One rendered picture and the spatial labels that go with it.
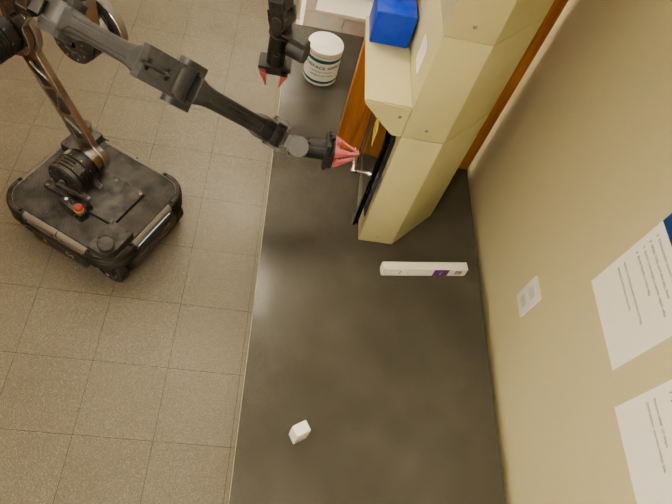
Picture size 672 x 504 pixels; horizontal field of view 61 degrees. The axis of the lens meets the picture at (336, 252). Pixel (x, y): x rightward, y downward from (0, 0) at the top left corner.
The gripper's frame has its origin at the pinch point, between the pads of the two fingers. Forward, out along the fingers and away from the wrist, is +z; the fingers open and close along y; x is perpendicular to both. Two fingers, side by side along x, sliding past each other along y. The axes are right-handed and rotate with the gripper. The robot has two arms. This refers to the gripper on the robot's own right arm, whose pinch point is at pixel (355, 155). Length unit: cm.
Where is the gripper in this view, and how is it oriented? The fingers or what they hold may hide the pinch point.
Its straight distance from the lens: 166.3
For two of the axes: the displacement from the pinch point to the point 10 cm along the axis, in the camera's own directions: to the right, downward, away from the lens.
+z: 9.8, 1.3, 1.4
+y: 1.9, -5.2, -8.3
